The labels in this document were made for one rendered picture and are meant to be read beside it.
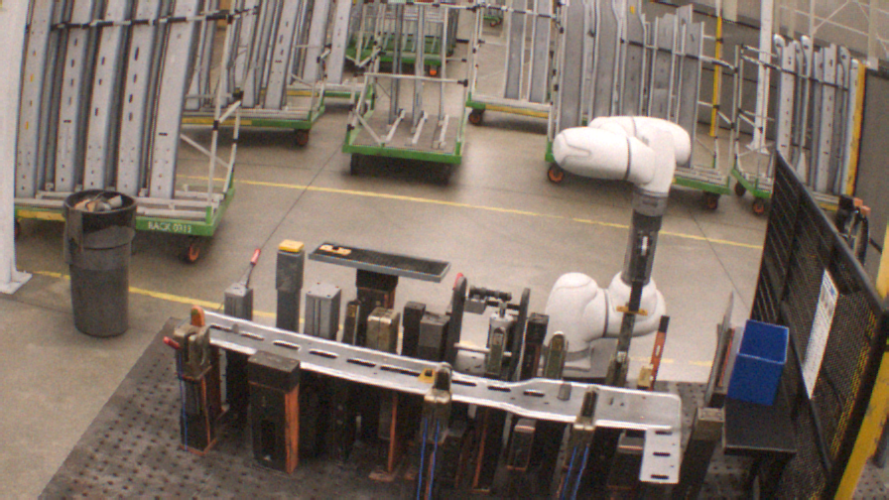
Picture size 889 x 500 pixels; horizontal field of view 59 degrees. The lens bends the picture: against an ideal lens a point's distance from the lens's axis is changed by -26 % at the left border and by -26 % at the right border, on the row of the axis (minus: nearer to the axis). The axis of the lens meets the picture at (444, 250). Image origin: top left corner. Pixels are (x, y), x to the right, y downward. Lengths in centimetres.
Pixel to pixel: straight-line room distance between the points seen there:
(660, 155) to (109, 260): 327
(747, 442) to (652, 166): 72
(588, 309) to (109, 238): 260
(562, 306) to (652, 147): 96
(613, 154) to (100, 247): 316
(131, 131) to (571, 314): 411
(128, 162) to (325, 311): 408
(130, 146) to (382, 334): 417
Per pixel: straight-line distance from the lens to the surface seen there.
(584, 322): 308
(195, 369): 248
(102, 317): 500
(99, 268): 489
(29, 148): 661
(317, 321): 268
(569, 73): 927
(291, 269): 286
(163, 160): 650
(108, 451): 258
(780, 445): 233
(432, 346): 265
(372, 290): 280
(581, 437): 225
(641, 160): 223
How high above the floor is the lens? 203
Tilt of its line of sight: 17 degrees down
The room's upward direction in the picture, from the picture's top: 7 degrees clockwise
